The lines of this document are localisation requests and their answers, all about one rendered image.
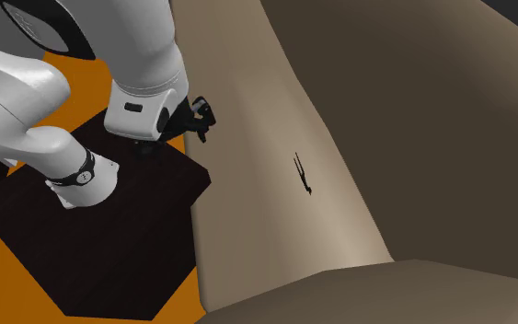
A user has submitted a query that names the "small thin black utensil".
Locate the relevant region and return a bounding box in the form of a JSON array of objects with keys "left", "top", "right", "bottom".
[{"left": 292, "top": 152, "right": 314, "bottom": 197}]

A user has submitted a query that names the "beige sofa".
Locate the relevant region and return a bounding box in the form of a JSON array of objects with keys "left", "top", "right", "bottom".
[{"left": 168, "top": 0, "right": 518, "bottom": 324}]

